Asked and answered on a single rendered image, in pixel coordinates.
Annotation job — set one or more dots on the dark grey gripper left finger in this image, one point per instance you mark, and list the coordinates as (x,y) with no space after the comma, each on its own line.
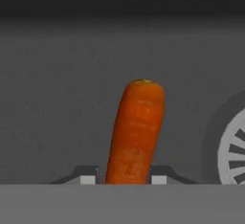
(83,173)

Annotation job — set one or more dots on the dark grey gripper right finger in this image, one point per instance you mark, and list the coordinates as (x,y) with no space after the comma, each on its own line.
(163,173)

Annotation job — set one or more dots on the orange carrot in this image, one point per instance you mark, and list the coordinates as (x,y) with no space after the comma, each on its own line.
(137,132)

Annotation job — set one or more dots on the round grey sink drain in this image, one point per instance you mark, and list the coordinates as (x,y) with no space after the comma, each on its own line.
(234,151)

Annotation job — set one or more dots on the grey sink basin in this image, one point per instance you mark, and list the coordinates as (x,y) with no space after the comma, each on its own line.
(63,100)

